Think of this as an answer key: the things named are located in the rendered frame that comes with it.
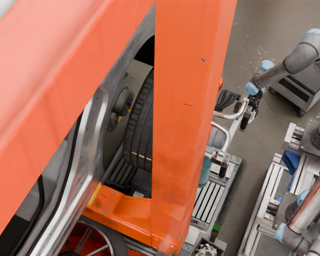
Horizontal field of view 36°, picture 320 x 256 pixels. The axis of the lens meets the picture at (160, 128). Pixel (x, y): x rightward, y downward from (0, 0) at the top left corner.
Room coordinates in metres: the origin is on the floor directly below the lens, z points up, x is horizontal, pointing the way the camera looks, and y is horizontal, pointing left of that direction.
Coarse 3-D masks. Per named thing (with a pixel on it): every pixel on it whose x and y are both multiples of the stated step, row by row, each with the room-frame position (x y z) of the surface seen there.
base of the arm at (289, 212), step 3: (291, 204) 0.99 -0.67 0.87; (288, 207) 0.98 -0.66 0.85; (291, 207) 0.96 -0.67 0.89; (285, 210) 0.97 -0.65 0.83; (288, 210) 0.96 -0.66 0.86; (291, 210) 0.95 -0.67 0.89; (285, 213) 0.95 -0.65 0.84; (288, 213) 0.94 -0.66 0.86; (291, 213) 0.93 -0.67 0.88; (285, 216) 0.93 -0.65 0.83; (288, 216) 0.93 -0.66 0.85; (291, 216) 0.92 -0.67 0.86; (285, 219) 0.92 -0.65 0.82; (288, 219) 0.91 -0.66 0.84; (312, 222) 0.89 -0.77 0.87; (309, 225) 0.89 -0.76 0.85; (312, 225) 0.89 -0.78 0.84; (306, 228) 0.87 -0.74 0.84; (309, 228) 0.88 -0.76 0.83
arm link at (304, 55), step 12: (300, 48) 1.60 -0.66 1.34; (312, 48) 1.59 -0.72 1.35; (288, 60) 1.57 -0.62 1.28; (300, 60) 1.54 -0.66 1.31; (312, 60) 1.55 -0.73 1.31; (264, 72) 1.65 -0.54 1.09; (276, 72) 1.58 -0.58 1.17; (288, 72) 1.54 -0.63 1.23; (252, 84) 1.63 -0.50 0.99; (264, 84) 1.60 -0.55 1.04
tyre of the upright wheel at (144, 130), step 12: (144, 84) 1.47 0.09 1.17; (144, 96) 1.41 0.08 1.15; (132, 108) 1.36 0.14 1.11; (144, 108) 1.35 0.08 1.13; (132, 120) 1.31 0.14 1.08; (144, 120) 1.30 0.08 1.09; (132, 132) 1.27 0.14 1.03; (144, 132) 1.26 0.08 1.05; (132, 144) 1.24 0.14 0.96; (144, 144) 1.22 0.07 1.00; (132, 156) 1.21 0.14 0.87; (144, 156) 1.19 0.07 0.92; (144, 168) 1.19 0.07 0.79
